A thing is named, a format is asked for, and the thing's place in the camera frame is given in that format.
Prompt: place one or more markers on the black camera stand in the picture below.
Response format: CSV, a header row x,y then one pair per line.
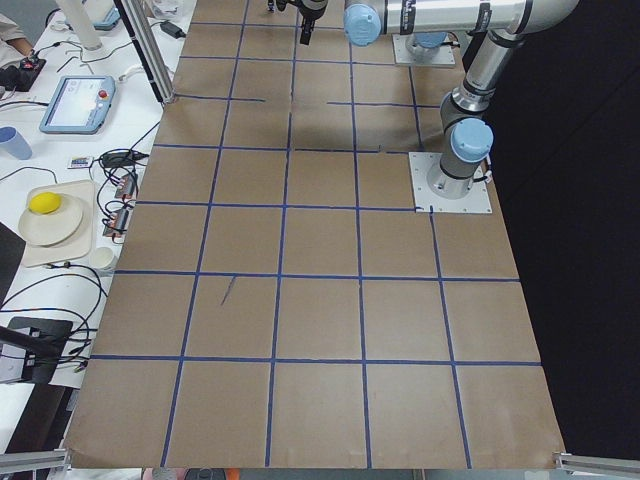
x,y
31,349

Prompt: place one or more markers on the beige plate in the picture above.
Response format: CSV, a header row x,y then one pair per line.
x,y
50,229

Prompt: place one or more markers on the aluminium frame post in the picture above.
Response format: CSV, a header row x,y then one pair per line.
x,y
139,30

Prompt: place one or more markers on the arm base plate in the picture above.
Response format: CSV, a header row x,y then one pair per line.
x,y
436,192
401,55

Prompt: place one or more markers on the blue teach pendant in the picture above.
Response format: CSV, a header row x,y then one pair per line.
x,y
79,105

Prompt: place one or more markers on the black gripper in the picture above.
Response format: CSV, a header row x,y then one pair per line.
x,y
308,15

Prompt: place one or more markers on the small circuit board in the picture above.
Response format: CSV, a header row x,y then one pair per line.
x,y
116,223
127,187

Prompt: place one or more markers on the white paper cup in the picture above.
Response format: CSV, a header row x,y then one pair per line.
x,y
103,260

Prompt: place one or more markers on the beige tray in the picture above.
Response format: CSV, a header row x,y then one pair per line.
x,y
79,244

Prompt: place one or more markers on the white cylinder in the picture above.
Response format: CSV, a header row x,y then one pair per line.
x,y
80,23

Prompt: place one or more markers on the yellow lemon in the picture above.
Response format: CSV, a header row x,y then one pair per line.
x,y
45,203

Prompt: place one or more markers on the black power adapter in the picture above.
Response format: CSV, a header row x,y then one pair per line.
x,y
172,29

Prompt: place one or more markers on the blue cup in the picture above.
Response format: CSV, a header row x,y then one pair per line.
x,y
14,143

